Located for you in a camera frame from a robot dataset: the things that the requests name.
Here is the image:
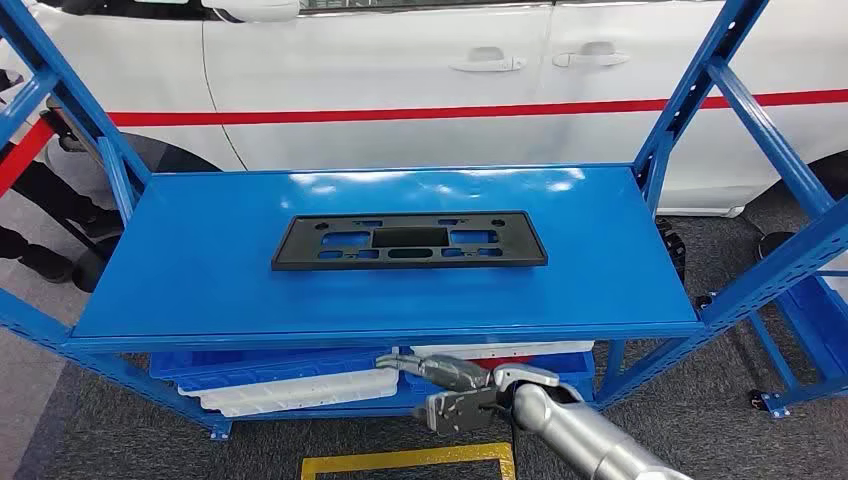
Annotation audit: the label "black cable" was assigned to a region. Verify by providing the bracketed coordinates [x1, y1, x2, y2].
[506, 390, 525, 480]

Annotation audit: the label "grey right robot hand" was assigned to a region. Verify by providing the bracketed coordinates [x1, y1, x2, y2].
[376, 352, 498, 437]

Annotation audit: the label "person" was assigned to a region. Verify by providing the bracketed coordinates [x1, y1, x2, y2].
[9, 158, 126, 241]
[0, 225, 75, 285]

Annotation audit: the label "black plastic plate part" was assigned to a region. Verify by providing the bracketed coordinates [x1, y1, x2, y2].
[270, 211, 549, 272]

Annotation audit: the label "blue plastic crate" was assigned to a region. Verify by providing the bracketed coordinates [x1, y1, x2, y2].
[148, 349, 399, 392]
[778, 274, 848, 379]
[404, 351, 596, 402]

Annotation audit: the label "red barrier belt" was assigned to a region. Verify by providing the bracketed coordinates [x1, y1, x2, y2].
[0, 119, 58, 199]

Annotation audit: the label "black round base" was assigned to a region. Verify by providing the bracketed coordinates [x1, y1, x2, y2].
[758, 230, 796, 261]

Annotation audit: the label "blue metal shelf rack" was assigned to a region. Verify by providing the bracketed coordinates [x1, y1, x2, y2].
[0, 0, 848, 442]

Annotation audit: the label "white car with red stripe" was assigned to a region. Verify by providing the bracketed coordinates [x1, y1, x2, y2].
[0, 0, 848, 219]

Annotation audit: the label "white plastic crate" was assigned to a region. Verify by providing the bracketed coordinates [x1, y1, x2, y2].
[177, 367, 401, 419]
[410, 341, 596, 361]

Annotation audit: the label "yellow floor tape square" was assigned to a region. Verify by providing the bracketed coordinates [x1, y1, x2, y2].
[301, 442, 517, 480]

